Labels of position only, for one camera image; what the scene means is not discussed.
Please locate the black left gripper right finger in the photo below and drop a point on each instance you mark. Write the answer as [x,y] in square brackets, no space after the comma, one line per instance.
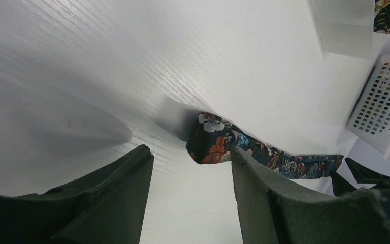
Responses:
[274,209]

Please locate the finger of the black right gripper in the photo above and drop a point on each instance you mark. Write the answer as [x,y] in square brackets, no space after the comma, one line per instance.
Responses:
[364,175]
[340,185]

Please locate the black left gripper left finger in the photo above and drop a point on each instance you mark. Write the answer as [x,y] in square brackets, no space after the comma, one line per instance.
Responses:
[104,206]

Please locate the navy floral tie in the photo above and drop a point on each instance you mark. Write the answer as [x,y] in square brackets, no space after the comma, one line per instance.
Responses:
[213,138]

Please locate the white plastic basket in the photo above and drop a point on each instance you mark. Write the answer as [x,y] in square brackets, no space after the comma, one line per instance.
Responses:
[370,118]

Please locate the clear plastic organizer tray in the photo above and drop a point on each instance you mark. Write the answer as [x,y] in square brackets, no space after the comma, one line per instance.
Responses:
[346,28]

